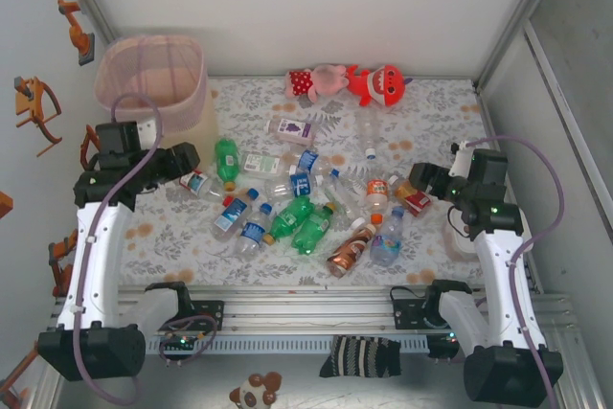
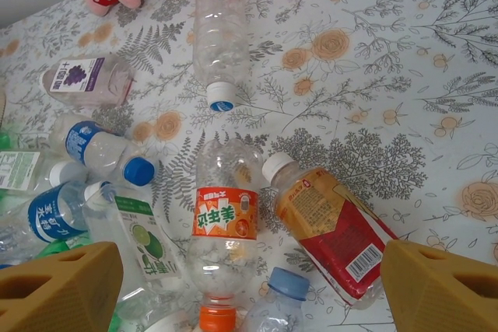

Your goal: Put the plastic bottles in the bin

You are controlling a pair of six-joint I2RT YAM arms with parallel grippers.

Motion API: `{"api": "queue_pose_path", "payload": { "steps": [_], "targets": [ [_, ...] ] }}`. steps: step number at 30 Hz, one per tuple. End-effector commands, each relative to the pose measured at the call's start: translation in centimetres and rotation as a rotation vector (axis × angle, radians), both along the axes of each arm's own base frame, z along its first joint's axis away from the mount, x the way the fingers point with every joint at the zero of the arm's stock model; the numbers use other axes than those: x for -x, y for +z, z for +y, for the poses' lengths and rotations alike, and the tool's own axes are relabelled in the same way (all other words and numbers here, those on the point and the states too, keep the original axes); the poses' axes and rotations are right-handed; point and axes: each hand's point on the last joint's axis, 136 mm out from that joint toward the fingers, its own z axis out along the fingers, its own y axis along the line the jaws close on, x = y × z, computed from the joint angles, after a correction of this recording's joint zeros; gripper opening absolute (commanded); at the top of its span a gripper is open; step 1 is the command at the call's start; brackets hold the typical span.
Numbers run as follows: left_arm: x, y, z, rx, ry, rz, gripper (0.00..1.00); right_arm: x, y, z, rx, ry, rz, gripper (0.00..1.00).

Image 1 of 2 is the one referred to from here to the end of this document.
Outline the red label tea bottle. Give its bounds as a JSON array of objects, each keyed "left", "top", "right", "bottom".
[{"left": 388, "top": 173, "right": 433, "bottom": 216}]

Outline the teal label bottle red cap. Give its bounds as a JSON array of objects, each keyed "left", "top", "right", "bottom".
[{"left": 178, "top": 168, "right": 236, "bottom": 207}]

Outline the green bottle yellow cap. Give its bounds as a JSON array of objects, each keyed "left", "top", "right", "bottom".
[
  {"left": 213, "top": 138, "right": 239, "bottom": 192},
  {"left": 291, "top": 201, "right": 337, "bottom": 258},
  {"left": 261, "top": 194, "right": 316, "bottom": 245}
]

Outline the orange label bottle orange cap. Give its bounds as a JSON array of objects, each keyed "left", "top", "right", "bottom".
[{"left": 365, "top": 177, "right": 390, "bottom": 226}]

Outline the clear bottle without label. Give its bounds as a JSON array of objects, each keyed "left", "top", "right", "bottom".
[{"left": 357, "top": 109, "right": 382, "bottom": 161}]

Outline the colourful label bottle blue cap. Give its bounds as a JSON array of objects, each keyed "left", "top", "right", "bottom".
[{"left": 368, "top": 206, "right": 407, "bottom": 267}]

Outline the pink mesh bin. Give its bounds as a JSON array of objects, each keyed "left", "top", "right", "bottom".
[{"left": 94, "top": 34, "right": 220, "bottom": 169}]

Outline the clear bottle green white label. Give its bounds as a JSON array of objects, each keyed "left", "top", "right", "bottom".
[{"left": 238, "top": 151, "right": 301, "bottom": 178}]

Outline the slender clear bottle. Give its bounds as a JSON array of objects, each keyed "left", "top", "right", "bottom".
[{"left": 324, "top": 177, "right": 359, "bottom": 221}]

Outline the purple grape label bottle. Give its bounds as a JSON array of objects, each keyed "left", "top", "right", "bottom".
[{"left": 264, "top": 118, "right": 318, "bottom": 146}]

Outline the white square plastic box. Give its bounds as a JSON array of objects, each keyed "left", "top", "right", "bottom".
[{"left": 443, "top": 215, "right": 485, "bottom": 261}]

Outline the red plush shark toy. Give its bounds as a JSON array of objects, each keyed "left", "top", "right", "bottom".
[{"left": 345, "top": 63, "right": 408, "bottom": 108}]

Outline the floral tablecloth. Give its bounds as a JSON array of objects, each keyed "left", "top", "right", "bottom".
[{"left": 112, "top": 74, "right": 533, "bottom": 288}]

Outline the pink plush pig toy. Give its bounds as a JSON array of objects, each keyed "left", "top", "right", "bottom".
[{"left": 285, "top": 62, "right": 350, "bottom": 103}]

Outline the black beige striped sock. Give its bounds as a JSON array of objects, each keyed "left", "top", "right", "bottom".
[{"left": 318, "top": 334, "right": 402, "bottom": 379}]

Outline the brown white plush toy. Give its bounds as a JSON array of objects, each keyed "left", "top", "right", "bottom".
[{"left": 228, "top": 371, "right": 284, "bottom": 409}]

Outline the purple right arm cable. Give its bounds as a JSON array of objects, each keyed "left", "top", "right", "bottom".
[{"left": 466, "top": 134, "right": 565, "bottom": 409}]

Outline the aluminium rail frame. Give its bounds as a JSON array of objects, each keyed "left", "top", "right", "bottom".
[{"left": 51, "top": 283, "right": 574, "bottom": 336}]

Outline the white slotted cable duct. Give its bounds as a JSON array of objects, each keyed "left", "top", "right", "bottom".
[{"left": 143, "top": 333, "right": 431, "bottom": 356}]

